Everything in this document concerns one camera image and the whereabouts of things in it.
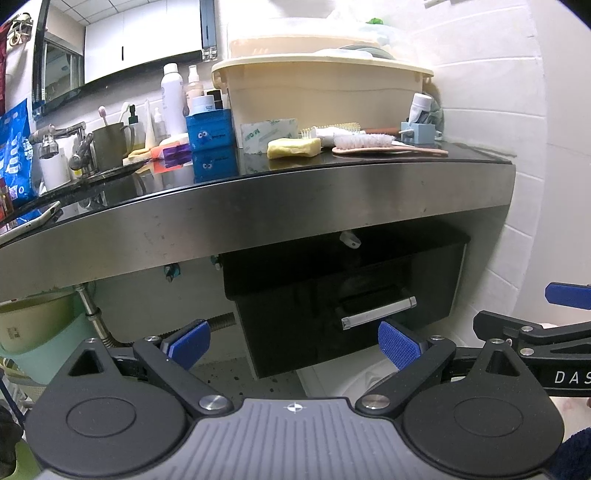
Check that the smartphone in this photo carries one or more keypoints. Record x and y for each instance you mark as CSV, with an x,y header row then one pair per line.
x,y
32,219

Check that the metal drain pipe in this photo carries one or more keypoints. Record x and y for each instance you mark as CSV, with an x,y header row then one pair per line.
x,y
94,316

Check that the white round container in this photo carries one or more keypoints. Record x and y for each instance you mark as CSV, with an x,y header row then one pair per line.
x,y
341,381

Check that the white jar with blue label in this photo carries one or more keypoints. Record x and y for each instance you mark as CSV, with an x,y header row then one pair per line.
x,y
203,105

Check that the green plastic basin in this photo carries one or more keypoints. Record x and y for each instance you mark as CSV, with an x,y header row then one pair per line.
x,y
37,364

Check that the chrome faucet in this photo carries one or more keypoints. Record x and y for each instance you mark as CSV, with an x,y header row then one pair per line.
x,y
60,138

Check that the white bristle scrubbing brush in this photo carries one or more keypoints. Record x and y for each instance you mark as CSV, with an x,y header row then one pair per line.
x,y
332,128

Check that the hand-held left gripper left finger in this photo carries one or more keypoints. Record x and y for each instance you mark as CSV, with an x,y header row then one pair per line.
x,y
188,345

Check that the blue printed packet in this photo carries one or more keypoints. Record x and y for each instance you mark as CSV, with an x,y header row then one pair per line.
x,y
16,157

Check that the white tube with grey cap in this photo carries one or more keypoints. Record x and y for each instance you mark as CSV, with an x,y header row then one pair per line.
x,y
420,108

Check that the small dark-capped jar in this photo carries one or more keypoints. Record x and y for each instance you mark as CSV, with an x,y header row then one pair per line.
x,y
214,99

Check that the tall white bottle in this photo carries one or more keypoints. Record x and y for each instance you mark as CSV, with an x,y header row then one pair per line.
x,y
173,99

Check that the person's right forearm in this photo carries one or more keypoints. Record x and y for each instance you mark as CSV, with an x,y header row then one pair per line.
x,y
577,454

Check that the blue box with cartoon eyes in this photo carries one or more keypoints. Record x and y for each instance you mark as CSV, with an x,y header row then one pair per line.
x,y
210,129

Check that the black pump bottle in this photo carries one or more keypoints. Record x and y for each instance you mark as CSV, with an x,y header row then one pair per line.
x,y
134,122

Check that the black steel-edged vanity counter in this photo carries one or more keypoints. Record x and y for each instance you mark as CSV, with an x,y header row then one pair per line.
x,y
277,207

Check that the pink spray bottle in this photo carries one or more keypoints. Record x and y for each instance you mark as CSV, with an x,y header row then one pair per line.
x,y
194,87

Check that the white cup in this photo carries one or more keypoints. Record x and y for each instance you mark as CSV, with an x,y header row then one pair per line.
x,y
54,170

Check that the yellow soap bar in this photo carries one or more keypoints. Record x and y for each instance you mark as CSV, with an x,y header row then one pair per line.
x,y
293,147

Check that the white round plastic fixture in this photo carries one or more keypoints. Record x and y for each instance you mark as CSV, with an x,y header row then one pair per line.
x,y
349,240

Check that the beige plastic tub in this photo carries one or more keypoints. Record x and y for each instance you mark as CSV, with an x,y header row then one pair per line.
x,y
323,92

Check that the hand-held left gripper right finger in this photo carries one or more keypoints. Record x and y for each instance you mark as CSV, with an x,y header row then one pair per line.
x,y
399,346

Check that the beige plastic basin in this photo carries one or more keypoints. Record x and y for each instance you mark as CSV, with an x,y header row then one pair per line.
x,y
32,323

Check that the white toothbrush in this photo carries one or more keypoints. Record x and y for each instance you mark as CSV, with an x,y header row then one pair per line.
x,y
125,113

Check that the white toothpaste tube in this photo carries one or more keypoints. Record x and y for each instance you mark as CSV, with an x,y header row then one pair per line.
x,y
334,137

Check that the grey cloth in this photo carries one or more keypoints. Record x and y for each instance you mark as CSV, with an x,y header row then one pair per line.
x,y
436,113

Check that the purple packet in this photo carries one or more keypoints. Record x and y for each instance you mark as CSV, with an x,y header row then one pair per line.
x,y
178,153

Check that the grey-green mug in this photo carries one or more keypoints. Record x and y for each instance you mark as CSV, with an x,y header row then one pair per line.
x,y
111,147

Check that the black-framed mirror cabinet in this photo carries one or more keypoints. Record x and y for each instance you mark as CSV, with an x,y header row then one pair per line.
x,y
129,41

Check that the pink toothbrush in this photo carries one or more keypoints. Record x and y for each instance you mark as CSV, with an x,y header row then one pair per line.
x,y
103,115

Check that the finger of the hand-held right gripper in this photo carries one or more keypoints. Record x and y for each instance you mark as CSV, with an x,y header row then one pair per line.
x,y
568,294
498,325

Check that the blue tube squeezer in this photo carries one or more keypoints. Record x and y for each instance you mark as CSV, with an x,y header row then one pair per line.
x,y
415,134

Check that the pink soap box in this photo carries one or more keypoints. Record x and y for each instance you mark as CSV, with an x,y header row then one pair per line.
x,y
173,141

